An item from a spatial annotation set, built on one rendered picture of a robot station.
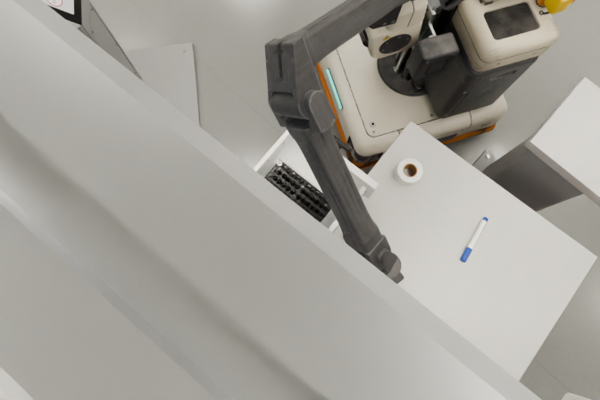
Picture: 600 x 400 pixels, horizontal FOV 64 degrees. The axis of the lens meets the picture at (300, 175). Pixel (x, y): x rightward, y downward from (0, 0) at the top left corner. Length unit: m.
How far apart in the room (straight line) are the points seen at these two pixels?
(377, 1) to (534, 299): 0.89
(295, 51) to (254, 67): 1.57
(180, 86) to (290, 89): 1.55
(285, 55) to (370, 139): 1.16
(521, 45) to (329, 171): 0.89
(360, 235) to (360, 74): 1.15
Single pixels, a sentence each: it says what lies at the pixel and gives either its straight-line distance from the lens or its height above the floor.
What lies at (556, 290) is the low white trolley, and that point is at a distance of 1.47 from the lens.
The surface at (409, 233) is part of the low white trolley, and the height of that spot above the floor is 0.76.
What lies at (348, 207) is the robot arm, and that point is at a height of 1.17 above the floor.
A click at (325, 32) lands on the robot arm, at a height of 1.35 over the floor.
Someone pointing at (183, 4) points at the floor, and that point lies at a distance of 2.54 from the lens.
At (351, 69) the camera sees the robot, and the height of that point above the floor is 0.28.
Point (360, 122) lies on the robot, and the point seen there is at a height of 0.28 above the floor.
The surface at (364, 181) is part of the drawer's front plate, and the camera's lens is 1.17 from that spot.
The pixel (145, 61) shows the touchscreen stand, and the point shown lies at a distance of 2.38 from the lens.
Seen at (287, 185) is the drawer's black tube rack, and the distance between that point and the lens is 1.18.
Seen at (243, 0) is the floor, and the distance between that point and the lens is 2.51.
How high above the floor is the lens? 2.05
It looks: 75 degrees down
